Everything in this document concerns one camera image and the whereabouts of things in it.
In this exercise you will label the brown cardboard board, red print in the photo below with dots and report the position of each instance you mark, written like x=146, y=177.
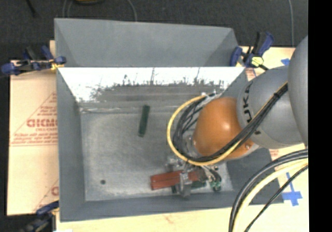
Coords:
x=31, y=153

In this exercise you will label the grey metal bin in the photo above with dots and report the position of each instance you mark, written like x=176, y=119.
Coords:
x=116, y=153

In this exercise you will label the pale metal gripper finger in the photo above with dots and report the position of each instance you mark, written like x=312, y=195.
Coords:
x=184, y=177
x=186, y=191

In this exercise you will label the dark green flat block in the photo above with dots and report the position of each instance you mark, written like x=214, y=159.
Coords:
x=144, y=120

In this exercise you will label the red-brown flat block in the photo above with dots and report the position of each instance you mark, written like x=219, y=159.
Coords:
x=163, y=180

